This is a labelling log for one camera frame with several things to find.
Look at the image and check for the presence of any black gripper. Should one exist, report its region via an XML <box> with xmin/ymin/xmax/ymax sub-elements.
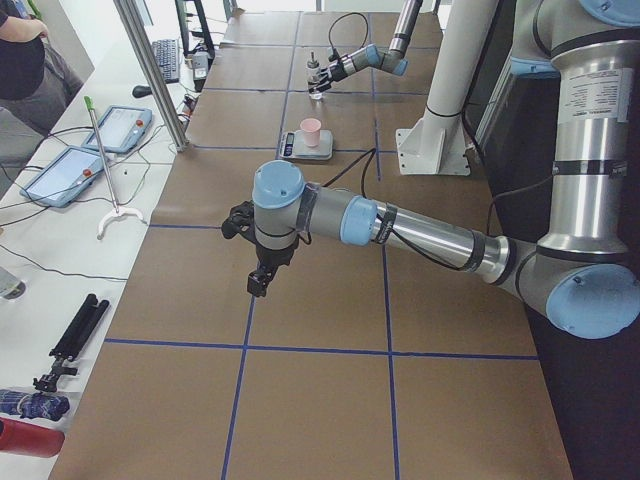
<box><xmin>221</xmin><ymin>201</ymin><xmax>299</xmax><ymax>298</ymax></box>
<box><xmin>308</xmin><ymin>52</ymin><xmax>356</xmax><ymax>93</ymax></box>

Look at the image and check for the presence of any clear glass sauce bottle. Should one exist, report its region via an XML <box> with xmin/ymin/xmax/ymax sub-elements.
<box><xmin>306</xmin><ymin>51</ymin><xmax>323</xmax><ymax>101</ymax></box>

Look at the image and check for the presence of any pink paper cup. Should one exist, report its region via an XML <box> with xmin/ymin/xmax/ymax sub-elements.
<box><xmin>300</xmin><ymin>118</ymin><xmax>322</xmax><ymax>147</ymax></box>

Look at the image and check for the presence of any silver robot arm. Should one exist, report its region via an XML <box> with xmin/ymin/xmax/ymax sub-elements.
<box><xmin>306</xmin><ymin>0</ymin><xmax>423</xmax><ymax>99</ymax></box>
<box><xmin>221</xmin><ymin>1</ymin><xmax>639</xmax><ymax>339</ymax></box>

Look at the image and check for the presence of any digital kitchen scale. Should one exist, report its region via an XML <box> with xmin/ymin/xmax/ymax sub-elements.
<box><xmin>279</xmin><ymin>129</ymin><xmax>334</xmax><ymax>161</ymax></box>

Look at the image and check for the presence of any black keyboard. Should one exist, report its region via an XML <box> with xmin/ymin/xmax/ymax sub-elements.
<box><xmin>151</xmin><ymin>39</ymin><xmax>180</xmax><ymax>84</ymax></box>

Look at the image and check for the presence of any black computer mouse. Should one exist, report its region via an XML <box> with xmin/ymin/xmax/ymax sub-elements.
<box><xmin>131</xmin><ymin>85</ymin><xmax>152</xmax><ymax>99</ymax></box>

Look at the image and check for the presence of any black folded tripod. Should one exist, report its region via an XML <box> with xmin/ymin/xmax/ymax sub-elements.
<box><xmin>33</xmin><ymin>293</ymin><xmax>110</xmax><ymax>393</ymax></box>

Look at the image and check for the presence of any far teach pendant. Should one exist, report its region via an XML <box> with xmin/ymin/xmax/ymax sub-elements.
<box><xmin>97</xmin><ymin>105</ymin><xmax>153</xmax><ymax>154</ymax></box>

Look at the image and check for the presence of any teach pendant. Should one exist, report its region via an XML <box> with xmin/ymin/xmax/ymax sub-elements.
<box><xmin>97</xmin><ymin>105</ymin><xmax>153</xmax><ymax>154</ymax></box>
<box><xmin>20</xmin><ymin>146</ymin><xmax>103</xmax><ymax>208</ymax></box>

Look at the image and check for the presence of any near teach pendant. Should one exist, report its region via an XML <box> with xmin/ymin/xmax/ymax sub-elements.
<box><xmin>20</xmin><ymin>146</ymin><xmax>103</xmax><ymax>208</ymax></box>

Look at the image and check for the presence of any metal reacher stick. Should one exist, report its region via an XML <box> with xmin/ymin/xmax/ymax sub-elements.
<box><xmin>84</xmin><ymin>96</ymin><xmax>146</xmax><ymax>240</ymax></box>

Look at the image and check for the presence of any seated person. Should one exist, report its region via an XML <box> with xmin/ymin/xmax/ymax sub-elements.
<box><xmin>1</xmin><ymin>1</ymin><xmax>83</xmax><ymax>136</ymax></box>

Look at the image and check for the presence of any red water bottle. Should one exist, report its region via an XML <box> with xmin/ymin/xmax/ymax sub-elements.
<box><xmin>1</xmin><ymin>419</ymin><xmax>65</xmax><ymax>458</ymax></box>

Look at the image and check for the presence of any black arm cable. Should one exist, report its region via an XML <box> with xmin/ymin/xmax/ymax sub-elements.
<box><xmin>319</xmin><ymin>147</ymin><xmax>556</xmax><ymax>272</ymax></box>
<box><xmin>326</xmin><ymin>11</ymin><xmax>372</xmax><ymax>63</ymax></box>

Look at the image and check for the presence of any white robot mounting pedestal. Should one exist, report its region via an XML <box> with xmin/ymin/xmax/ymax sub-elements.
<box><xmin>396</xmin><ymin>0</ymin><xmax>499</xmax><ymax>176</ymax></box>

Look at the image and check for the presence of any aluminium frame post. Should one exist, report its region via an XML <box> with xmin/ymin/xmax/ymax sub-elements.
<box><xmin>114</xmin><ymin>0</ymin><xmax>189</xmax><ymax>152</ymax></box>

